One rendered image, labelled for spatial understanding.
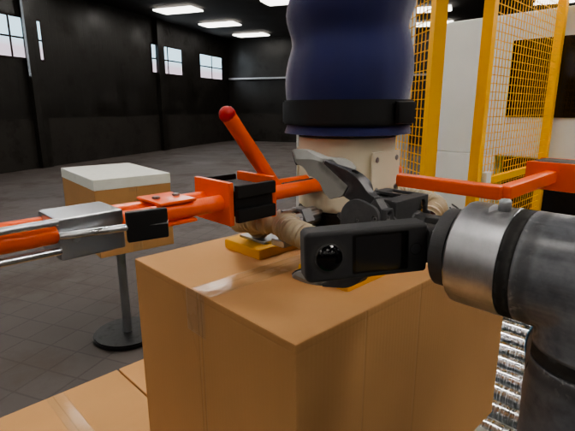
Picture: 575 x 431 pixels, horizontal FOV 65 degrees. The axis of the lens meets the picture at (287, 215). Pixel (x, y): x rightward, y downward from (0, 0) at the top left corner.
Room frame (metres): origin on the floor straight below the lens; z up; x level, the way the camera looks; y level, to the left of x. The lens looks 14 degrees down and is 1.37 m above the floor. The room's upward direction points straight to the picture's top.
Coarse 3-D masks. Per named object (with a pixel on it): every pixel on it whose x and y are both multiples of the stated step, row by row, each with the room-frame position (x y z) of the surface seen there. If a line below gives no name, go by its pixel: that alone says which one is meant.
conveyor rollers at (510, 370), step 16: (512, 320) 1.67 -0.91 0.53; (512, 336) 1.50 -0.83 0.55; (512, 352) 1.41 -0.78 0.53; (512, 368) 1.32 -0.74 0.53; (496, 384) 1.20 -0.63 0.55; (512, 384) 1.24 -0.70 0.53; (496, 400) 1.13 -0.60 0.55; (512, 400) 1.15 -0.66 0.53; (496, 416) 1.09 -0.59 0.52; (512, 416) 1.07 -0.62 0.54
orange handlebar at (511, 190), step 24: (168, 192) 0.59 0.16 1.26; (192, 192) 0.61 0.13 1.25; (288, 192) 0.66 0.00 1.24; (456, 192) 0.69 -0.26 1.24; (480, 192) 0.66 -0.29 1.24; (504, 192) 0.65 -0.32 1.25; (168, 216) 0.52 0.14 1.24; (192, 216) 0.56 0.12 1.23; (0, 240) 0.40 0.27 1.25; (24, 240) 0.42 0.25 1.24; (48, 240) 0.43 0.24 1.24
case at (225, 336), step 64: (192, 256) 0.75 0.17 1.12; (192, 320) 0.60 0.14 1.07; (256, 320) 0.50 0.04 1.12; (320, 320) 0.50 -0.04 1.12; (384, 320) 0.56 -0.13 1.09; (448, 320) 0.69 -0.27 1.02; (192, 384) 0.61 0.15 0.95; (256, 384) 0.49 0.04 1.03; (320, 384) 0.47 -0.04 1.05; (384, 384) 0.56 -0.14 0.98; (448, 384) 0.70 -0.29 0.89
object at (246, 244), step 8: (232, 240) 0.78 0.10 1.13; (240, 240) 0.78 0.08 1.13; (248, 240) 0.78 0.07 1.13; (256, 240) 0.77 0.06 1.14; (264, 240) 0.76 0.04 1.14; (232, 248) 0.78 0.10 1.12; (240, 248) 0.76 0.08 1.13; (248, 248) 0.74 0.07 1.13; (256, 248) 0.73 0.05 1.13; (264, 248) 0.73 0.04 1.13; (272, 248) 0.74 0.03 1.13; (280, 248) 0.76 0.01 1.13; (288, 248) 0.77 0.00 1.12; (296, 248) 0.79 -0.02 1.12; (256, 256) 0.73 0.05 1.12; (264, 256) 0.73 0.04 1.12
